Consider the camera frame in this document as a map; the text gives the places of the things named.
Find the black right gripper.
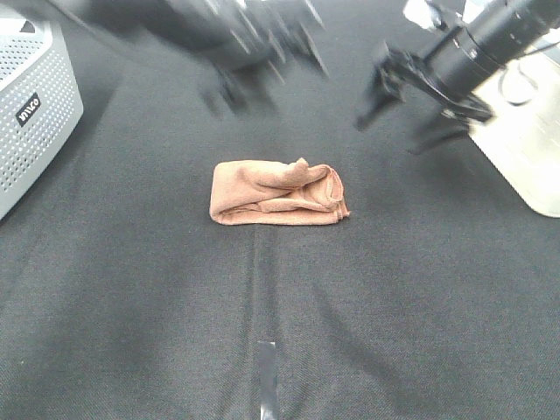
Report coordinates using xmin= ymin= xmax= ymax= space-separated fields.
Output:
xmin=353 ymin=26 xmax=494 ymax=156

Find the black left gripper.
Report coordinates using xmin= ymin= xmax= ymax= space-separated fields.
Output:
xmin=199 ymin=1 xmax=329 ymax=118

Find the brown towel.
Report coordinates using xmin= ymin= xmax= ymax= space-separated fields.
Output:
xmin=209 ymin=158 xmax=350 ymax=226

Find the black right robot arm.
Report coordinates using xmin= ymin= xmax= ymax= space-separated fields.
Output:
xmin=354 ymin=1 xmax=559 ymax=154

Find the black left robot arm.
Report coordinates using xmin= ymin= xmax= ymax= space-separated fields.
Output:
xmin=49 ymin=1 xmax=328 ymax=116

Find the white storage bin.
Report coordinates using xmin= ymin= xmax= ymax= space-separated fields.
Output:
xmin=463 ymin=0 xmax=560 ymax=219

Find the black table cloth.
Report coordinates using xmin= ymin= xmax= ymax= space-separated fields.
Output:
xmin=1 ymin=1 xmax=559 ymax=419

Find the grey perforated laundry basket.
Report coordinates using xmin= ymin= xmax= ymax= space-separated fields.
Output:
xmin=1 ymin=3 xmax=84 ymax=216

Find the grey tape strip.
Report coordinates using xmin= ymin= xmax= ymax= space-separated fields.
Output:
xmin=258 ymin=341 xmax=279 ymax=420

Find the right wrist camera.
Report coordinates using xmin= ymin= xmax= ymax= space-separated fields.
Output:
xmin=402 ymin=0 xmax=464 ymax=32

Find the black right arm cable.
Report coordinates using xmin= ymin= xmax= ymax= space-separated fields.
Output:
xmin=498 ymin=41 xmax=560 ymax=107

